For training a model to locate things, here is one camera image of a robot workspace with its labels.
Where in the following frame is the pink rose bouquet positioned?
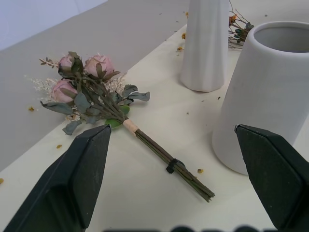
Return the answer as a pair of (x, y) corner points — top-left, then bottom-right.
(24, 50), (215, 203)

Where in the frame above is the tall ribbed white vase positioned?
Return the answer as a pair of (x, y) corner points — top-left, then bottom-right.
(180, 0), (230, 92)

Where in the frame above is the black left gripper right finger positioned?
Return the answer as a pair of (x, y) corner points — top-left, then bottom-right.
(235, 124), (309, 232)

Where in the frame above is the orange dried flower bouquet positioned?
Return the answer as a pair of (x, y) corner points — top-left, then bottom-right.
(228, 1), (254, 50)

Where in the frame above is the wide white ceramic vase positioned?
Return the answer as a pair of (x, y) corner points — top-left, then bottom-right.
(212, 21), (309, 175)

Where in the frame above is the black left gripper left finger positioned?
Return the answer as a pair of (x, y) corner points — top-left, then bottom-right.
(4, 124), (112, 232)

